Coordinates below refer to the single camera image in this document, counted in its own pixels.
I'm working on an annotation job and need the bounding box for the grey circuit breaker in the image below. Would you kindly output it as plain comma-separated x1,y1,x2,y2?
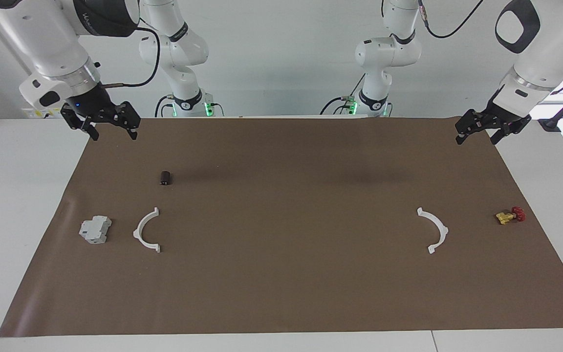
79,216,112,244

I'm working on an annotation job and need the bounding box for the brown paper table mat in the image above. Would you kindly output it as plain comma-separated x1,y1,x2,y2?
0,116,563,338

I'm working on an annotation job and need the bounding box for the black right base cable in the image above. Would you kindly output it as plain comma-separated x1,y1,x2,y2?
154,94,225,118

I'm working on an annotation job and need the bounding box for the white half-ring pipe clamp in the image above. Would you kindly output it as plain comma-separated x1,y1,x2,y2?
417,207,450,255
132,207,161,254

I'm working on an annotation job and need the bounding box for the brass valve red handle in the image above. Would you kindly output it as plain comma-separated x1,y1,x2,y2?
496,206,526,225

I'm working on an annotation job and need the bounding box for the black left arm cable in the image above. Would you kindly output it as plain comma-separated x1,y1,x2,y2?
417,0,485,39

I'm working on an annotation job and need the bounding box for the white wall socket strip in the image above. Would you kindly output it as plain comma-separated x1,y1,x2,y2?
22,108,65,119

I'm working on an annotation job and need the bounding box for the black base cable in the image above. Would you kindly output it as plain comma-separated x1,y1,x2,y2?
320,73,366,116
154,94,225,118

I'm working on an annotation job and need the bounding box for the black left base cable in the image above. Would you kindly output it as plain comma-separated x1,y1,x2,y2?
320,73,366,116

